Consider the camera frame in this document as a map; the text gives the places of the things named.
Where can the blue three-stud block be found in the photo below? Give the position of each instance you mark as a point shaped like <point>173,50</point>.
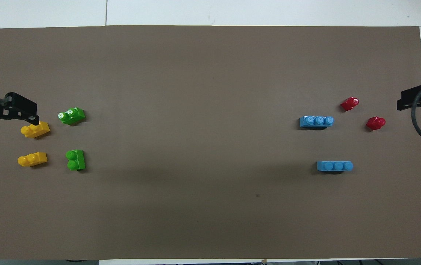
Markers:
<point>316,122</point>
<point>334,166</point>

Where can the red one-stud block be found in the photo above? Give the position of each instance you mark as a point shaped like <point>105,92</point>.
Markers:
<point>375,123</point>
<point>349,103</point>

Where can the yellow two-stud block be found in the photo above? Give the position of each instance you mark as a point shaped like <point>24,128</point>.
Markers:
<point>35,130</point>
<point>32,159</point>

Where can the brown table mat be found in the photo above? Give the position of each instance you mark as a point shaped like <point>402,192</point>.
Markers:
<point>195,73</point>

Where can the green two-stud block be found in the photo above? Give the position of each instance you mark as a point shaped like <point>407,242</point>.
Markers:
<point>75,160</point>
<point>72,116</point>

